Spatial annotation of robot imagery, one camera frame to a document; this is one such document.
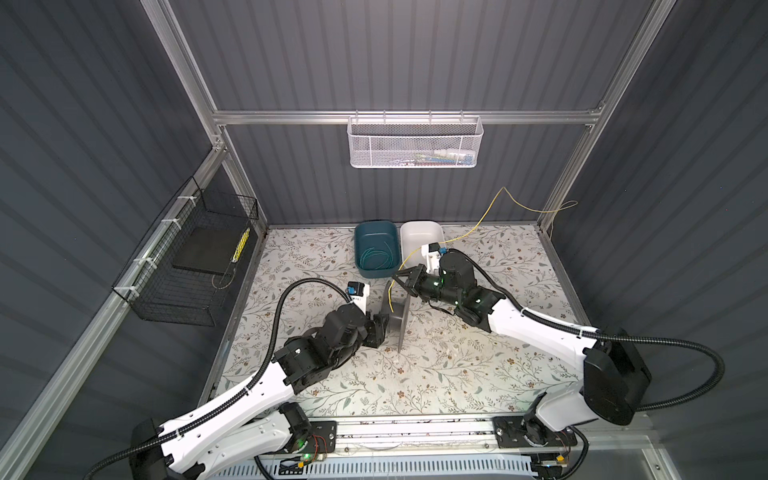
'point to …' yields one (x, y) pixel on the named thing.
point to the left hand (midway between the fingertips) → (383, 316)
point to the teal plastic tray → (378, 249)
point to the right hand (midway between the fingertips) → (392, 278)
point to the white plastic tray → (416, 234)
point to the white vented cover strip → (383, 470)
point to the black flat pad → (209, 248)
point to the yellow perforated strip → (241, 245)
